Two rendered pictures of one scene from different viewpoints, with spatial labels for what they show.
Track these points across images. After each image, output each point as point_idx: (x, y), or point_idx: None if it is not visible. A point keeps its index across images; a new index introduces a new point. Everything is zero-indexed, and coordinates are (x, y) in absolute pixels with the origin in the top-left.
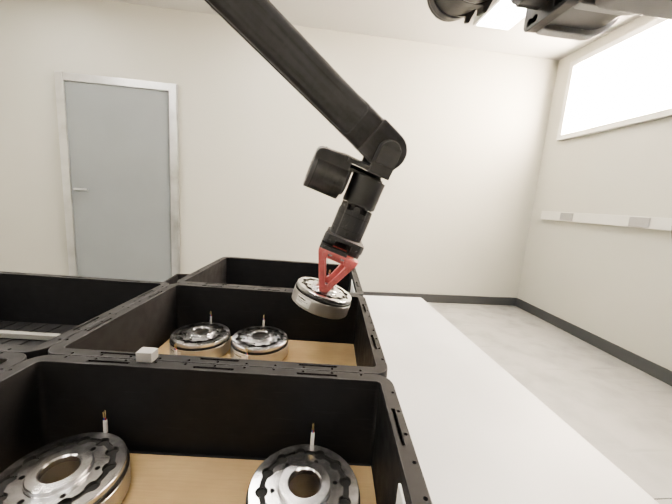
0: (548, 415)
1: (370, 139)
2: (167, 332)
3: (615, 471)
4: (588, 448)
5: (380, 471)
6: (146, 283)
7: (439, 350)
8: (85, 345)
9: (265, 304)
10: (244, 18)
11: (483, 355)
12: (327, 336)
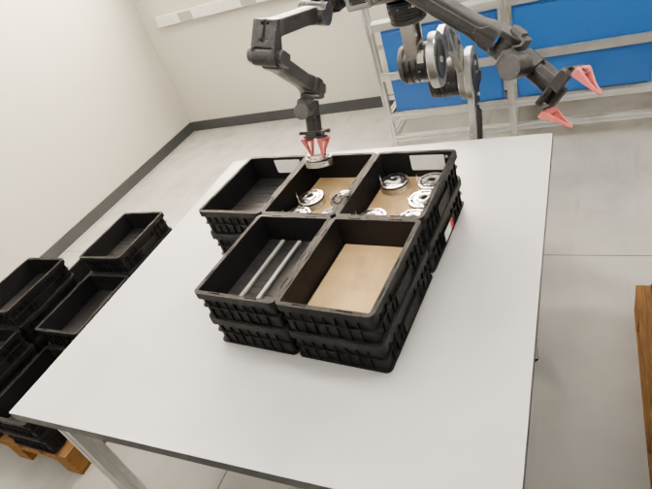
0: (369, 150)
1: (317, 86)
2: None
3: (397, 147)
4: (387, 148)
5: (395, 169)
6: (255, 222)
7: None
8: None
9: (291, 189)
10: (290, 72)
11: None
12: (311, 183)
